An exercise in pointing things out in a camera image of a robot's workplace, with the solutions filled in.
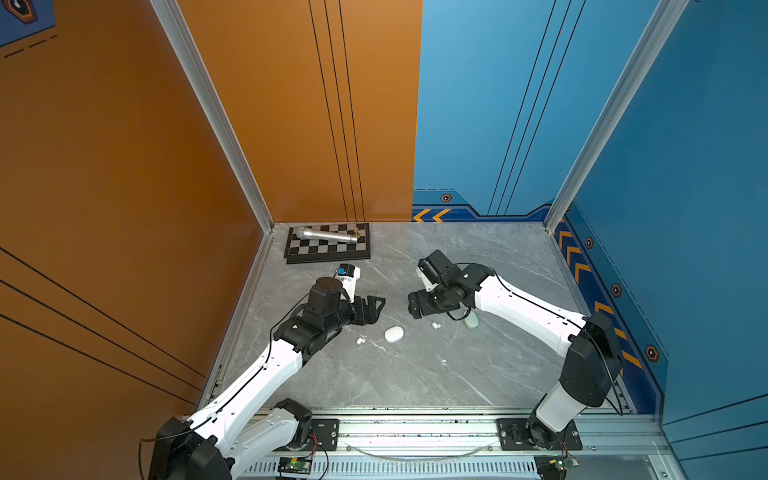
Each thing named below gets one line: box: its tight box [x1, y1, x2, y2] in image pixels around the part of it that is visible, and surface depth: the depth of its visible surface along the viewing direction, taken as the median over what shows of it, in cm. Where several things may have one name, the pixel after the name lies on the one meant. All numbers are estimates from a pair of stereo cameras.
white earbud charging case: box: [384, 326, 404, 343], surface depth 91 cm
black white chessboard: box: [284, 223, 371, 264], surface depth 111 cm
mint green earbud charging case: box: [464, 310, 480, 330], surface depth 93 cm
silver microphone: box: [296, 226, 358, 243], surface depth 111 cm
